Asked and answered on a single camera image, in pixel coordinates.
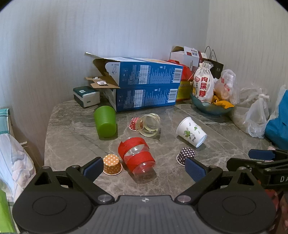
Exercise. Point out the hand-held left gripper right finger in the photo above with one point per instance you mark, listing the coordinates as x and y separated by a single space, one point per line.
194 171

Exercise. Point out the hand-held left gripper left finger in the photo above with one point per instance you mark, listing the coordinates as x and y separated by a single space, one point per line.
93 169

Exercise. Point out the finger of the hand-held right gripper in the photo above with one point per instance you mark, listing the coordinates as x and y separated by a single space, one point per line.
241 165
261 154

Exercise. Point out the clear cup with red tape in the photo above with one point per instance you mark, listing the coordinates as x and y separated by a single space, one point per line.
136 155

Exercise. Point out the purple polka dot paper cup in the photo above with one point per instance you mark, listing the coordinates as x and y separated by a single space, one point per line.
185 155

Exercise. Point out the orange polka dot paper cup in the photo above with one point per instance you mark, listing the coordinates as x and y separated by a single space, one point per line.
111 164

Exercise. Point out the white paper cup green print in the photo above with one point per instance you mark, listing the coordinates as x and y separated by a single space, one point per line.
189 131

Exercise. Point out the green plastic cup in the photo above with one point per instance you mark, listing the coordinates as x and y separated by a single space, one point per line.
105 122

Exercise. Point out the red polka dot paper cup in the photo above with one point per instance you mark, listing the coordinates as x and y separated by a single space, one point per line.
133 123

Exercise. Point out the clear glass cup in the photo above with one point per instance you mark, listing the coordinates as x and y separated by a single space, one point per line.
150 126

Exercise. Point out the red patterned cloth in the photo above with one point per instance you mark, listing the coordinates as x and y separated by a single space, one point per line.
280 202

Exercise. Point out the blue bag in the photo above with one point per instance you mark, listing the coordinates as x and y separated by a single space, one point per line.
277 126

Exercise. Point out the tied clear plastic bag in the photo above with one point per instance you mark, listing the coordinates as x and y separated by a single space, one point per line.
256 117

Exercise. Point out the yellow wrappers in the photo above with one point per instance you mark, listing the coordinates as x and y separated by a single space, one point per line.
222 103

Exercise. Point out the teal bowl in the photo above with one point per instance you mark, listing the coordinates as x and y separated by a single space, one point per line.
211 109

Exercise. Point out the green white tissue pack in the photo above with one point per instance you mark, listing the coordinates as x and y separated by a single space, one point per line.
86 96

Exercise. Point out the plastic bag with red print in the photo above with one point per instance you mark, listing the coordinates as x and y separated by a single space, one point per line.
227 86

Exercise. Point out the striped white cloth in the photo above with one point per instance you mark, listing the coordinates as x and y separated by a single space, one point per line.
13 162

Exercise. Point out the yellow red box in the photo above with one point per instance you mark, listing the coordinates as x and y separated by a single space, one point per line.
183 90

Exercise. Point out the green packet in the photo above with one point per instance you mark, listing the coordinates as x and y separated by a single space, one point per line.
5 213

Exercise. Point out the black paper bag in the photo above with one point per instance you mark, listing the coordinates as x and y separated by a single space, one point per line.
216 65

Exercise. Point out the teal plaid cloth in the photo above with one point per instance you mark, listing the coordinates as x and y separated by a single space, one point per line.
4 121

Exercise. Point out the open blue carton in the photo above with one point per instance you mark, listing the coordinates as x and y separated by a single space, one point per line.
146 74

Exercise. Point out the white red cardboard box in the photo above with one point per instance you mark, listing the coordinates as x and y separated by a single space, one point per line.
186 57

